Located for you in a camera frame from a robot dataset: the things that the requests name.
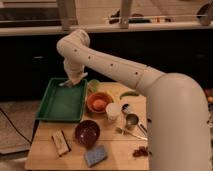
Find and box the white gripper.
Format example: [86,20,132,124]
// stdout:
[64,59,84,84]

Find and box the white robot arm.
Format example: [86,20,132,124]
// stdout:
[57,29,212,171]

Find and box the green plastic tray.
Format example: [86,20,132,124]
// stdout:
[36,78,87,123]

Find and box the green round object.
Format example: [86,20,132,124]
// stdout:
[87,79,99,93]

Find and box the orange bowl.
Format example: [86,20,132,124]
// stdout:
[86,92,113,113]

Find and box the orange fruit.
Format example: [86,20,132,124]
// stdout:
[92,99,104,111]

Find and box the white cup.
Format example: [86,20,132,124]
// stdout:
[106,103,120,121]

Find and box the green pea pod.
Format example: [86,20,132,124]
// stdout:
[119,91,140,100]

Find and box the dark purple bowl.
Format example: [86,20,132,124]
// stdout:
[75,120,100,148]

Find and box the metal measuring cup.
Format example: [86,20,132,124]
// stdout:
[125,114,139,130]

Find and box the metal fork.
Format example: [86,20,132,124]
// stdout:
[115,127,148,141]

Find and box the wooden block brush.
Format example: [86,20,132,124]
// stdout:
[51,130,71,156]

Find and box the blue sponge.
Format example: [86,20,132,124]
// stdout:
[84,145,108,167]

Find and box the red dried item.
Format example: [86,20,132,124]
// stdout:
[133,146,148,157]

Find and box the black cable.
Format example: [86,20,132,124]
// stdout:
[0,108,33,145]

